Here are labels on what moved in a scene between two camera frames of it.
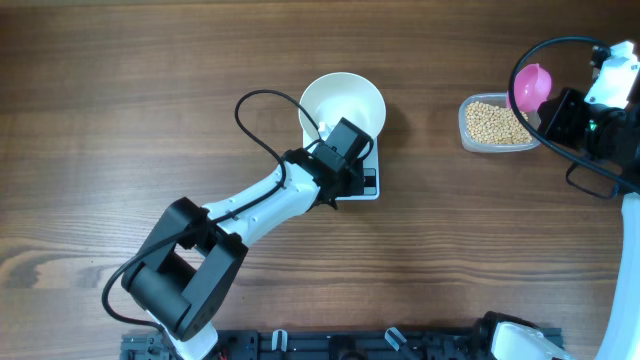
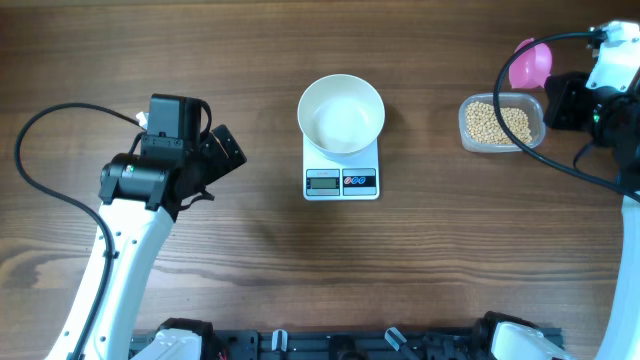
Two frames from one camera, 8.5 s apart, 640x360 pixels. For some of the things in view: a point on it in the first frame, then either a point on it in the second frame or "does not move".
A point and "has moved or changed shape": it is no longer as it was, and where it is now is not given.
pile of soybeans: (497, 125) does not move
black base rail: (322, 344) does not move
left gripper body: (353, 179) -> (213, 163)
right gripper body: (572, 121) -> (574, 106)
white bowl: (338, 95) does not move
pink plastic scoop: (532, 86) has moved or changed shape
